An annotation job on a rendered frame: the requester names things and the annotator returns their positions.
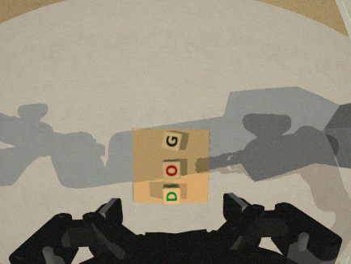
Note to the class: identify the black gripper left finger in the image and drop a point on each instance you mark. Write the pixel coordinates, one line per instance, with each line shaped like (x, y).
(57, 241)

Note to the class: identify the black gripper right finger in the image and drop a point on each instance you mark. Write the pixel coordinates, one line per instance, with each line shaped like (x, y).
(301, 238)

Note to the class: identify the tan flat mat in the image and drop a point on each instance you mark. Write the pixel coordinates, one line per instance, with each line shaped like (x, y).
(148, 157)

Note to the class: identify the tan wooden letter block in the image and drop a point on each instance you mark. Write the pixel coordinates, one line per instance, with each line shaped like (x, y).
(171, 141)
(171, 169)
(171, 194)

